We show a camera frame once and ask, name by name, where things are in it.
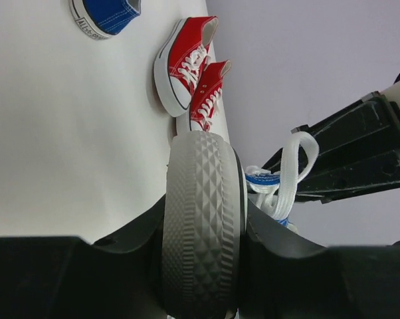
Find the red sneaker upper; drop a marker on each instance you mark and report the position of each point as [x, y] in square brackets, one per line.
[181, 61]

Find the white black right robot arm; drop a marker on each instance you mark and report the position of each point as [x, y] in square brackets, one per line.
[359, 149]

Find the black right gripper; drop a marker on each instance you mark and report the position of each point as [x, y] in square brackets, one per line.
[359, 151]

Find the red sneaker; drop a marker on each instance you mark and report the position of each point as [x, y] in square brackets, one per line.
[181, 61]
[204, 103]

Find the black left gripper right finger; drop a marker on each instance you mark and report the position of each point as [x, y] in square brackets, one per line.
[284, 275]

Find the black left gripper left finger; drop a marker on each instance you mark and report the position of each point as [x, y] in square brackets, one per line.
[118, 276]

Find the red sneaker lower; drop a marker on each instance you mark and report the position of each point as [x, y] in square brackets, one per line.
[204, 103]

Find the blue sneaker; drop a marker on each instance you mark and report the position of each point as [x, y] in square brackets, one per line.
[103, 19]
[206, 212]

